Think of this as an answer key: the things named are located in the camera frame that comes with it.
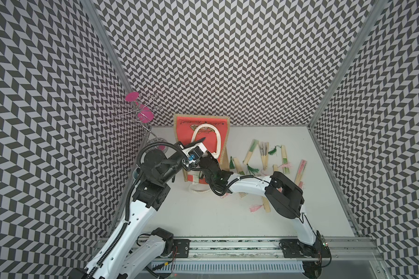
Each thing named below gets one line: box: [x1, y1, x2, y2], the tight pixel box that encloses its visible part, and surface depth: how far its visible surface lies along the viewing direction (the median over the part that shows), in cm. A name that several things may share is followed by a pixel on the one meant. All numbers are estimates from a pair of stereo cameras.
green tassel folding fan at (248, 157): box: [242, 138, 260, 175], surface depth 104 cm
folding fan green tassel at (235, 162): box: [229, 155, 245, 175], surface depth 101 cm
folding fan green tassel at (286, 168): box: [267, 144, 291, 175], surface depth 104 cm
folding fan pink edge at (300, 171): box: [294, 159, 308, 186], surface depth 97 cm
